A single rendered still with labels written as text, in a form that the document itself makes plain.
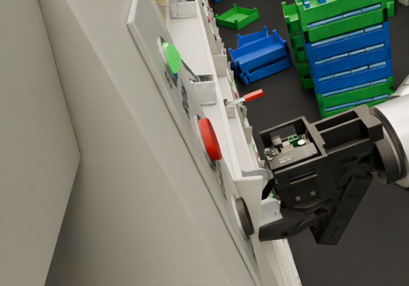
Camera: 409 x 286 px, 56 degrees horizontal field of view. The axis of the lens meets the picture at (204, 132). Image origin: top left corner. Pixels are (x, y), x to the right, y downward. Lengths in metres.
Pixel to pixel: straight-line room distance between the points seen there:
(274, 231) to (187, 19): 0.35
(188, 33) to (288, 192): 0.28
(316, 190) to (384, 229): 0.98
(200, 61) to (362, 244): 0.99
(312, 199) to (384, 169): 0.08
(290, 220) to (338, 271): 0.89
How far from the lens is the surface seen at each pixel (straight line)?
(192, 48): 0.51
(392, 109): 0.42
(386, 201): 1.44
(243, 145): 0.64
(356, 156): 0.42
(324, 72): 1.64
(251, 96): 0.70
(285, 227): 0.41
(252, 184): 0.22
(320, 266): 1.31
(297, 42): 1.90
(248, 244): 0.17
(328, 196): 0.41
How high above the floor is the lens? 1.10
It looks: 34 degrees down
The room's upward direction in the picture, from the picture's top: 24 degrees counter-clockwise
